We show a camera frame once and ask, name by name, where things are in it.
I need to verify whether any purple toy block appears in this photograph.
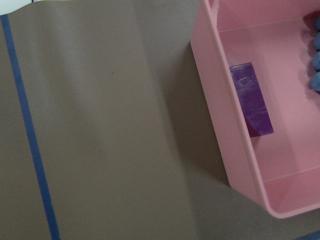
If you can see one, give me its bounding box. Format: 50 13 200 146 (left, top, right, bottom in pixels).
229 62 274 138

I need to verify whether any long blue toy block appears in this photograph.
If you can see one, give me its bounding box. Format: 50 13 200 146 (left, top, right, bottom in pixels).
310 14 320 92

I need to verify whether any pink plastic box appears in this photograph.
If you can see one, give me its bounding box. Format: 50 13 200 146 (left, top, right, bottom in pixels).
190 0 320 219

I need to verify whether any brown paper table mat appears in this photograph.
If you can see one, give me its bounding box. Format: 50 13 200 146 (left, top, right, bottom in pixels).
8 0 320 240

